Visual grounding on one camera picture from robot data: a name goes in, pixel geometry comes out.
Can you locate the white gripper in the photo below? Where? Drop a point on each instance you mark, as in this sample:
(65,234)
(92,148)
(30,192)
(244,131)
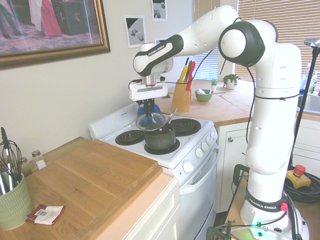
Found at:
(147,91)

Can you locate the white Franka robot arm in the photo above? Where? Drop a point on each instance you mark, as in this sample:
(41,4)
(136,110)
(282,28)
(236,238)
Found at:
(270,105)

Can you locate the small plant white pot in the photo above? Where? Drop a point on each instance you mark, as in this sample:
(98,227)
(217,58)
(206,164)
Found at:
(214,86)

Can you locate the bushy plant white pot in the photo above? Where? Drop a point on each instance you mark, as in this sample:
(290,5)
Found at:
(230,81)

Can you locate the blue kettle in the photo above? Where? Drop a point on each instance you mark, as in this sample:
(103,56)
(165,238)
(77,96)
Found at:
(156,108)

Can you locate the wooden knife block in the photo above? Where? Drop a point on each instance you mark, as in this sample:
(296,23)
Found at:
(180,98)

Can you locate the dark metal saucepan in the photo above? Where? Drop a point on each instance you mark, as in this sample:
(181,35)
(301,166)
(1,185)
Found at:
(160,141)

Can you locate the green bowl with paper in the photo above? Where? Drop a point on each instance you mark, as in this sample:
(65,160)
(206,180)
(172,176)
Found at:
(203,96)

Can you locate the white stove knob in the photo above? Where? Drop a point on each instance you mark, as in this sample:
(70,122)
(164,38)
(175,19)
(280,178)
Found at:
(204,146)
(213,135)
(199,152)
(188,167)
(209,140)

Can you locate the large grey paper print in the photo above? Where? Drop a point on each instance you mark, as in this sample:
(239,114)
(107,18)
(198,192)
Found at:
(135,31)

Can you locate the large wooden cutting board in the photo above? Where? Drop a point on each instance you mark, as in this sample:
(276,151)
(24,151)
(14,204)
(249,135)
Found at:
(95,172)

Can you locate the white electric stove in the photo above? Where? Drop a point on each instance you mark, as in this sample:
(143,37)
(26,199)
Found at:
(192,200)

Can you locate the white cabinet with round knob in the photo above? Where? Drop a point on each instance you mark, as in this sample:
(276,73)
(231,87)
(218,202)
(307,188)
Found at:
(231,175)

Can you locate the white cabinet panel door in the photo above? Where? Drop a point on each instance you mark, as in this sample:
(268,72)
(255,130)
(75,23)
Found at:
(155,215)

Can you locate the glass spice jar white label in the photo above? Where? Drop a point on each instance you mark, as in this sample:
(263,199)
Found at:
(38,161)

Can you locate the gold framed painting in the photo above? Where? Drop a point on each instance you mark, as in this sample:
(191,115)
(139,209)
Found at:
(50,25)

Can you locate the glass spice jar green contents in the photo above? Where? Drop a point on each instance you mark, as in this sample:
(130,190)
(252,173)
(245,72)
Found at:
(25,168)

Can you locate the black table clamp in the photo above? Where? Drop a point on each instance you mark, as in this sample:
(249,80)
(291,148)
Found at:
(220,231)

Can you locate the red and white packet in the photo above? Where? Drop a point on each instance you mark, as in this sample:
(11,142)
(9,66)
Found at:
(47,215)

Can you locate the yellow emergency stop button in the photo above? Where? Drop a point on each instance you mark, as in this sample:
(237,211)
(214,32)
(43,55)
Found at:
(298,177)

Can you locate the green ribbed utensil holder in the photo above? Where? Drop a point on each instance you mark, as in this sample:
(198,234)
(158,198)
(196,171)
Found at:
(13,205)

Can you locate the wooden window blinds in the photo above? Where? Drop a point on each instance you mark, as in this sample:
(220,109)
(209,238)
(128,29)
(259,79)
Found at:
(295,22)

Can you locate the black camera stand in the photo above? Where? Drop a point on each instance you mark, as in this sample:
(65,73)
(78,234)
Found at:
(303,100)

